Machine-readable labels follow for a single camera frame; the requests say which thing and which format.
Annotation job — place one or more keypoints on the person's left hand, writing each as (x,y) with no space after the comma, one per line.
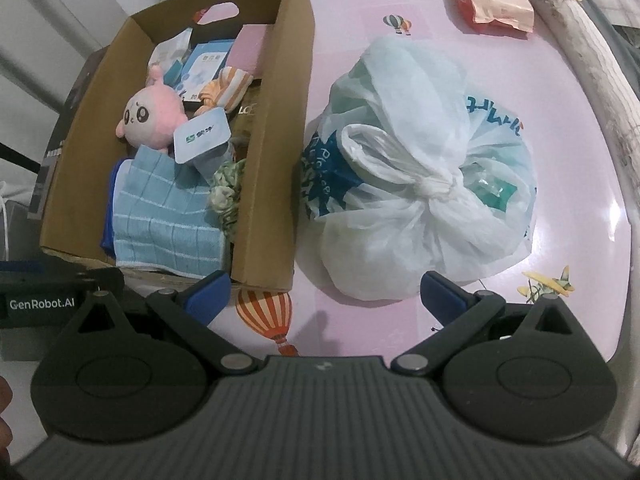
(4,410)

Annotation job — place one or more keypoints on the white and blue packet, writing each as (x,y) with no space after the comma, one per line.
(167,52)

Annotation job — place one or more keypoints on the white plastic bag blue print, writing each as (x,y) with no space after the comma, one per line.
(400,110)

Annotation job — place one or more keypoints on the pink plush toy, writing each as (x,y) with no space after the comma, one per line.
(150,115)

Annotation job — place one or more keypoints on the black carton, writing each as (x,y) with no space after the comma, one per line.
(55,160)

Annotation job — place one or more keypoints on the orange striped cloth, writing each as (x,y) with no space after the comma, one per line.
(227,85)

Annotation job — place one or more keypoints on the dark brown carton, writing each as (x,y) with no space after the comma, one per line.
(247,120)

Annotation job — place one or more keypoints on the cardboard box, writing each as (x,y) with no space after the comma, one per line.
(280,110)

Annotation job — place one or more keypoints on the white plaid fuzzy blanket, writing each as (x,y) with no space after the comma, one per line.
(580,25)

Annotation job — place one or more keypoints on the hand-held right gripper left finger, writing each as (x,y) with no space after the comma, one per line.
(207,295)

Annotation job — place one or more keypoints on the pink sponge block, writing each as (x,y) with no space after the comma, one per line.
(252,45)

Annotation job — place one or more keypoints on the green and white cloth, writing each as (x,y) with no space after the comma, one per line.
(225,180)

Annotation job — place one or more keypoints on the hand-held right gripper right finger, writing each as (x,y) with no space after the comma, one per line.
(445,295)

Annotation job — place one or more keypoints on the light blue checked towel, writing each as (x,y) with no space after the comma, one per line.
(160,220)

